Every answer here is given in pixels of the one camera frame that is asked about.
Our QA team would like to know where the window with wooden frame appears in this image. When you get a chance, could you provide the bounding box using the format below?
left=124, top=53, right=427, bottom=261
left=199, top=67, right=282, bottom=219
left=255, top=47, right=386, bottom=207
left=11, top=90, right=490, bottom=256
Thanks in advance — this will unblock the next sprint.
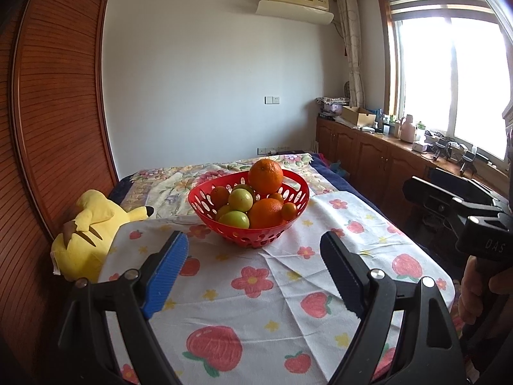
left=378, top=0, right=512, bottom=168

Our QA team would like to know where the cardboard box on cabinet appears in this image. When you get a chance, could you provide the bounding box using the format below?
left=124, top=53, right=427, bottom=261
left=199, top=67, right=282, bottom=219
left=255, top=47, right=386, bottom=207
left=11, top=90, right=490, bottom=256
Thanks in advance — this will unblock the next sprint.
left=341, top=106, right=376, bottom=127

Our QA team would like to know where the person's right hand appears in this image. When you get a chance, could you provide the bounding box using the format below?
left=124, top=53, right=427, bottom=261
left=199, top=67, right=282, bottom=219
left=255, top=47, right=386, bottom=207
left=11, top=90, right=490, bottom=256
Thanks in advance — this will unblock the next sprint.
left=458, top=255, right=513, bottom=334

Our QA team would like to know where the small yellow pear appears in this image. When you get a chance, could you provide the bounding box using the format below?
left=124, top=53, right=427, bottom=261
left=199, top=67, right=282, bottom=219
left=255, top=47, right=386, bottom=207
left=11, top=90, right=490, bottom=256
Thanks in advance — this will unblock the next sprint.
left=215, top=204, right=231, bottom=221

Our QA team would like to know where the small yellow-orange tangerine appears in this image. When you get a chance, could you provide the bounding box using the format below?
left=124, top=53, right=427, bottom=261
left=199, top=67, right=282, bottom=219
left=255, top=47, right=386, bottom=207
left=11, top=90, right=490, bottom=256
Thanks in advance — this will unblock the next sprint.
left=281, top=202, right=298, bottom=222

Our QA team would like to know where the white air conditioner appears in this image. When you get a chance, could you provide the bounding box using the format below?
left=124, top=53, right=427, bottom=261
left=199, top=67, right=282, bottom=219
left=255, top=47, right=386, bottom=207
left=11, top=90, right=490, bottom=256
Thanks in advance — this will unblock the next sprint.
left=256, top=0, right=334, bottom=25

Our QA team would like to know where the pink thermos jug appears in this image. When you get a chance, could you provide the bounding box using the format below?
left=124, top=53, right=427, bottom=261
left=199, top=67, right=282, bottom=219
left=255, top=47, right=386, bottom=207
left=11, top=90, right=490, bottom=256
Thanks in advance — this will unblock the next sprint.
left=400, top=114, right=416, bottom=143

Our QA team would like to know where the long wooden cabinet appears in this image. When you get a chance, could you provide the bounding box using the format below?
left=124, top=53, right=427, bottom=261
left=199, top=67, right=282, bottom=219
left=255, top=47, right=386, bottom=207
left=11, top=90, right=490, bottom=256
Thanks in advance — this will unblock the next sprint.
left=315, top=116, right=510, bottom=225

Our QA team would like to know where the small dark tangerine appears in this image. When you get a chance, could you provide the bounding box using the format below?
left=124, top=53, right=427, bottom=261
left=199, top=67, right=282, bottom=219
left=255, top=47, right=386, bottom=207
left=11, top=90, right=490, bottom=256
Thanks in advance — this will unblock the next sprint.
left=210, top=186, right=230, bottom=210

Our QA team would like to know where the large yellow-green pear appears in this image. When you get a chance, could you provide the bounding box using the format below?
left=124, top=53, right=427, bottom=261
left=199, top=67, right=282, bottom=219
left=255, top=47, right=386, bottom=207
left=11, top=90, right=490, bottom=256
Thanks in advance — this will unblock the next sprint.
left=232, top=184, right=255, bottom=195

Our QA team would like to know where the white wall switch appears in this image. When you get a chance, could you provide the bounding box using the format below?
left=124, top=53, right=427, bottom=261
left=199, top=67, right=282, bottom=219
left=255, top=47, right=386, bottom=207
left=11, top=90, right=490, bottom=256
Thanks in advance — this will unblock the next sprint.
left=264, top=96, right=280, bottom=105

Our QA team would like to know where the large navel orange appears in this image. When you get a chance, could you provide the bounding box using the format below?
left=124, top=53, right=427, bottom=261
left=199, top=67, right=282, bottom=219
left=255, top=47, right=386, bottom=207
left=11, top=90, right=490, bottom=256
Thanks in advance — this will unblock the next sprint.
left=248, top=159, right=283, bottom=195

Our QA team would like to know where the white fruit-print blanket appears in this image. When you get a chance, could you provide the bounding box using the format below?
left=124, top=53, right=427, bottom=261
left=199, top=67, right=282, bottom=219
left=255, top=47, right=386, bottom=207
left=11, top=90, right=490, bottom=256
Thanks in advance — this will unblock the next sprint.
left=100, top=191, right=455, bottom=384

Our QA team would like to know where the red perforated plastic basket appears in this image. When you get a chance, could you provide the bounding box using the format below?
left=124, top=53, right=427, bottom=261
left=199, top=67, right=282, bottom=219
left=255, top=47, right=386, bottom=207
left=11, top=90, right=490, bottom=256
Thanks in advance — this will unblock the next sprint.
left=188, top=169, right=309, bottom=249

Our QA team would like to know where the small tangerine with leaf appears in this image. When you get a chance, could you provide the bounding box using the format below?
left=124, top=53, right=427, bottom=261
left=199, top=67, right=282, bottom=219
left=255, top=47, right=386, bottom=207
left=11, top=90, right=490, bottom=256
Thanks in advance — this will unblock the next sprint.
left=268, top=192, right=283, bottom=203

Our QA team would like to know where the floral bed sheet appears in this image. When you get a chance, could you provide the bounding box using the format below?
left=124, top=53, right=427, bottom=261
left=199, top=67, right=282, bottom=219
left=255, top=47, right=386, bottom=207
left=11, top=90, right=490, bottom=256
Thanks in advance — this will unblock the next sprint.
left=108, top=152, right=351, bottom=219

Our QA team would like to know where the patterned window curtain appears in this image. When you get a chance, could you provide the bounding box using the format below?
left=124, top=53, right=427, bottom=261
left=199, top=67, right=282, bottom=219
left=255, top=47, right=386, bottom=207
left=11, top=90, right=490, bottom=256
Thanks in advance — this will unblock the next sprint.
left=337, top=0, right=365, bottom=108

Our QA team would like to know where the yellow Pikachu plush toy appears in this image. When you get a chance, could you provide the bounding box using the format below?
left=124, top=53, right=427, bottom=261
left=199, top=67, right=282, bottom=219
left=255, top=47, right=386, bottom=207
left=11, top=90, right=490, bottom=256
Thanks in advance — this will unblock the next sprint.
left=50, top=190, right=154, bottom=282

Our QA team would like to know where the wooden slatted wardrobe door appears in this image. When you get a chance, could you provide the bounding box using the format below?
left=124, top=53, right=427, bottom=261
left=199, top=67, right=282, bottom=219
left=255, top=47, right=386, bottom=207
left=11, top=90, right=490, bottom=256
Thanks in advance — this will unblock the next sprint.
left=1, top=0, right=117, bottom=373

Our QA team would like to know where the green apple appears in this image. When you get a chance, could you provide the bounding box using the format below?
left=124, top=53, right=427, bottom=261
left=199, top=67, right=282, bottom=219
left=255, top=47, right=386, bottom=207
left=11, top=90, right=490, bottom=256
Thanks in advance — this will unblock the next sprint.
left=228, top=189, right=254, bottom=213
left=218, top=210, right=250, bottom=229

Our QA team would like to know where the medium orange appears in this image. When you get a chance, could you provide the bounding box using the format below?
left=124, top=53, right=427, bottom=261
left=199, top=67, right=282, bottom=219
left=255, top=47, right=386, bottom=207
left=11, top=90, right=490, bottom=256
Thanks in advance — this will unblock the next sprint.
left=247, top=198, right=282, bottom=228

